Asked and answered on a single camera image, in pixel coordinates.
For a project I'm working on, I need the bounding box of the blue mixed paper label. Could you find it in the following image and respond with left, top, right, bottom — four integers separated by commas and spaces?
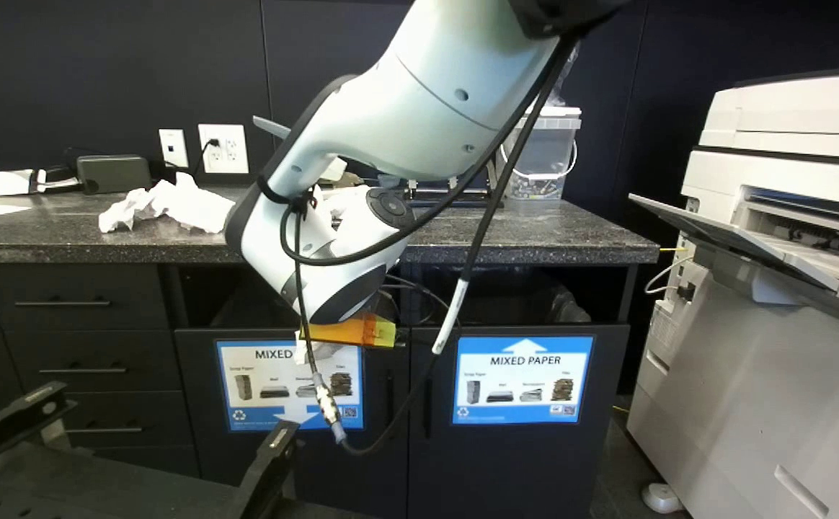
449, 332, 596, 428
214, 333, 368, 436

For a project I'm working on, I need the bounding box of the clear plastic container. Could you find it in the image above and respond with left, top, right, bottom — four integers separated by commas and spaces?
504, 103, 586, 209

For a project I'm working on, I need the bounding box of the black angled bar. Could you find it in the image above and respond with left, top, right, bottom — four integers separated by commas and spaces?
229, 418, 302, 519

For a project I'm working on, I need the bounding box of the black box device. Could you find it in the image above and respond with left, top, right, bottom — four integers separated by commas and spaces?
76, 153, 152, 193

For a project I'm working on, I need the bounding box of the white printer caster wheel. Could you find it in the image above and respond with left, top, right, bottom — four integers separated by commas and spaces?
637, 482, 686, 515

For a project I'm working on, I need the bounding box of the black base cabinet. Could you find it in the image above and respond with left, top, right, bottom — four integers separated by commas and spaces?
0, 257, 647, 519

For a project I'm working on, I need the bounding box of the white office printer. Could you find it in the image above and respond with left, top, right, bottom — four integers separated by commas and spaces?
626, 69, 839, 519

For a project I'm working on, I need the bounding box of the dark platform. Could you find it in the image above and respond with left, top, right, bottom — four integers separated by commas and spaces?
0, 443, 249, 519

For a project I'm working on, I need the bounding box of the white cable sleeve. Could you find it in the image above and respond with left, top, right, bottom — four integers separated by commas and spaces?
429, 276, 474, 359

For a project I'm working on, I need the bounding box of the yellow cable tag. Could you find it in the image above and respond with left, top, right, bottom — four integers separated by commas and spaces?
295, 313, 400, 351

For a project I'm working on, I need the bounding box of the black cable silver connector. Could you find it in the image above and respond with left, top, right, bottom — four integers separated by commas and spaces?
278, 203, 351, 446

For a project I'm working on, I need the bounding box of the wide white wall outlet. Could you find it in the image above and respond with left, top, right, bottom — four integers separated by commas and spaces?
197, 121, 252, 178

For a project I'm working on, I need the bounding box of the white printer cable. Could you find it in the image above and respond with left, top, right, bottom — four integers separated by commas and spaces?
641, 241, 684, 299

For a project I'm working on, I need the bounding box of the black plug with cable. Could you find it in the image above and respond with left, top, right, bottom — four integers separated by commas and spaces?
198, 136, 224, 175

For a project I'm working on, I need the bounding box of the small white wall plate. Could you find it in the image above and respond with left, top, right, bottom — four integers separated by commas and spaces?
155, 126, 194, 172

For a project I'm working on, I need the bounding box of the silver drawer handle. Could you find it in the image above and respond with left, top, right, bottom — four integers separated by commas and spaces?
63, 424, 144, 437
8, 297, 115, 310
34, 364, 132, 376

